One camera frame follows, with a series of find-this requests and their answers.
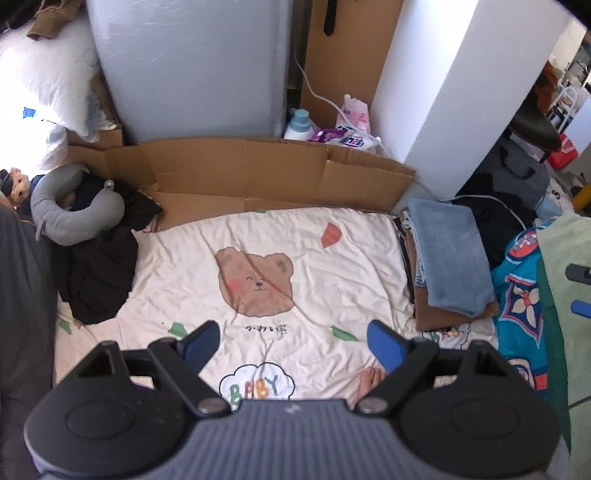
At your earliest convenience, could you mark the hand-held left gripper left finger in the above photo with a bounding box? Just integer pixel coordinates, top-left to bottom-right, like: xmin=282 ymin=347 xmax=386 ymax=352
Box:
xmin=76 ymin=320 xmax=232 ymax=417

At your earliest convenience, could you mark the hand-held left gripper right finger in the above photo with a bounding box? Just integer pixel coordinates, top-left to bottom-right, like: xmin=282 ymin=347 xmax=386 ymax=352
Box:
xmin=353 ymin=318 xmax=514 ymax=415

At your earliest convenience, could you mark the person's foot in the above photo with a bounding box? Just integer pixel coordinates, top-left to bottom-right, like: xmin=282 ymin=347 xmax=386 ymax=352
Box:
xmin=356 ymin=367 xmax=389 ymax=403

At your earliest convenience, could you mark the light green garment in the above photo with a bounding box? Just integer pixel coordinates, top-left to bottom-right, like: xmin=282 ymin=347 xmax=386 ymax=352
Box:
xmin=536 ymin=213 xmax=591 ymax=480

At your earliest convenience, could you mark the folded brown cloth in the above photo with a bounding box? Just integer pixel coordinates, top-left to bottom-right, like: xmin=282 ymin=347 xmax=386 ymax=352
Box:
xmin=399 ymin=212 xmax=502 ymax=333

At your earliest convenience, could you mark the teal patterned cloth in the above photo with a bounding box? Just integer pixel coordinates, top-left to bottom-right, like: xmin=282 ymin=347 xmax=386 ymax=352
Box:
xmin=488 ymin=225 xmax=557 ymax=403

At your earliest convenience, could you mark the black bag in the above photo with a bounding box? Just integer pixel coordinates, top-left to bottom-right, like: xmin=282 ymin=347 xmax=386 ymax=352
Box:
xmin=452 ymin=175 xmax=529 ymax=271

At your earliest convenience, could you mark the grey duffel bag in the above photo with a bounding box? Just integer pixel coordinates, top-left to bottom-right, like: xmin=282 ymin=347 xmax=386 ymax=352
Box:
xmin=482 ymin=137 xmax=551 ymax=209

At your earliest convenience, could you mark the cream bear-print bedsheet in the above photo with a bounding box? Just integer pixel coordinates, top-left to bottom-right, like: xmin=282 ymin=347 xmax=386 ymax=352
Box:
xmin=53 ymin=207 xmax=500 ymax=403

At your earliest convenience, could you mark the red container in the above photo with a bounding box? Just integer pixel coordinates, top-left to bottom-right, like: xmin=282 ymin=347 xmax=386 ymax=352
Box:
xmin=546 ymin=133 xmax=581 ymax=171

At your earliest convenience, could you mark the black garment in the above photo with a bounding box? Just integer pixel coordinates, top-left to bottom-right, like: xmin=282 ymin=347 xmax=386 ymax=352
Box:
xmin=50 ymin=174 xmax=163 ymax=326

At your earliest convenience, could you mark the dark round chair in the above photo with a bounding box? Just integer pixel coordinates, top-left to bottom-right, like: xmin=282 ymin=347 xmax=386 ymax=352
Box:
xmin=510 ymin=107 xmax=563 ymax=152

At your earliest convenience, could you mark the white metal rack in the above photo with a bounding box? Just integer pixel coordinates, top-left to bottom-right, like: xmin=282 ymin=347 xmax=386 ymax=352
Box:
xmin=549 ymin=87 xmax=585 ymax=132

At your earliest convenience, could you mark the flattened brown cardboard box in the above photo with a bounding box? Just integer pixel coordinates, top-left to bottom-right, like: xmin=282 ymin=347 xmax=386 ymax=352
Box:
xmin=67 ymin=124 xmax=416 ymax=232

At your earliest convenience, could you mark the dark grey duvet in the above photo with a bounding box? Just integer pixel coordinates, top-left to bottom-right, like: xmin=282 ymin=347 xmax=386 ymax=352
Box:
xmin=0 ymin=203 xmax=60 ymax=480

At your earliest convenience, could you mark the grey neck pillow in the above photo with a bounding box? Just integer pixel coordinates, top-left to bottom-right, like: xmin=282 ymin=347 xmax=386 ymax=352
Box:
xmin=30 ymin=164 xmax=126 ymax=247

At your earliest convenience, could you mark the purple white tissue pack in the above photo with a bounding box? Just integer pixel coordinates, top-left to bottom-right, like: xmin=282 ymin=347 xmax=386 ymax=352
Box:
xmin=314 ymin=126 xmax=380 ymax=154

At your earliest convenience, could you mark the white detergent bottle teal cap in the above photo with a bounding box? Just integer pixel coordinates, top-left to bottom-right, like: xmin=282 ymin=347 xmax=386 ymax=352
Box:
xmin=283 ymin=108 xmax=319 ymax=141

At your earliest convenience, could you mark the brown plush toy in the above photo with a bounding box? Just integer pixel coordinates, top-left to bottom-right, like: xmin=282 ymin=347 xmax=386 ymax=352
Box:
xmin=0 ymin=167 xmax=32 ymax=206

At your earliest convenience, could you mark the grey upright mattress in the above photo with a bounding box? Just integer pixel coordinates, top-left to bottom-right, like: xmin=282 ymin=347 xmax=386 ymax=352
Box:
xmin=85 ymin=0 xmax=295 ymax=145

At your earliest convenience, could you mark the upright brown cardboard sheet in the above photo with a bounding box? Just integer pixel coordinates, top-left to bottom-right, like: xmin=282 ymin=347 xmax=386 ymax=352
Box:
xmin=299 ymin=0 xmax=406 ymax=139

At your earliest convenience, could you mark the white pillow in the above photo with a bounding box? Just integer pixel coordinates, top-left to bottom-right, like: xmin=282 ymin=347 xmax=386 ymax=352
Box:
xmin=0 ymin=18 xmax=105 ymax=171

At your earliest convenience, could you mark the crumpled brown cloth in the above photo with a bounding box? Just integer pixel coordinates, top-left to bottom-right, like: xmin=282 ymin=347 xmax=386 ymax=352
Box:
xmin=25 ymin=0 xmax=88 ymax=41

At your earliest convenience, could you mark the white cable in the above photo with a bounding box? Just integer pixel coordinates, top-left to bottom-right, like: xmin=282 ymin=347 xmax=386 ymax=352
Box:
xmin=293 ymin=51 xmax=529 ymax=229

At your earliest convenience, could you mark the black strap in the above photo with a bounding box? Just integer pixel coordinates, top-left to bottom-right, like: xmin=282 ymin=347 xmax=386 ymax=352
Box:
xmin=323 ymin=0 xmax=341 ymax=38

